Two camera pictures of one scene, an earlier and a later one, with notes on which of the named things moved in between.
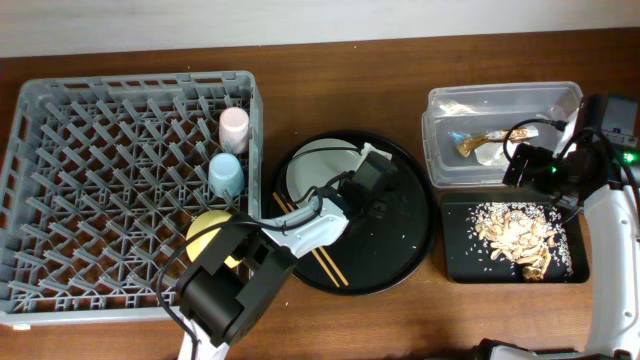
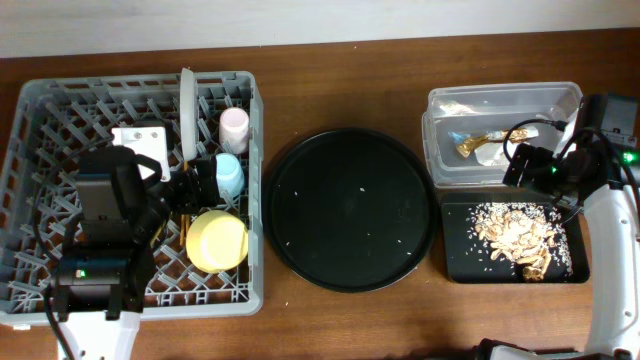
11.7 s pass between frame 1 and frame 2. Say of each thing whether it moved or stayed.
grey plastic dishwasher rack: stayed
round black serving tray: stayed
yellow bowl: stayed
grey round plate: moved
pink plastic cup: stayed
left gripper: moved
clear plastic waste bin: stayed
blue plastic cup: stayed
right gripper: stayed
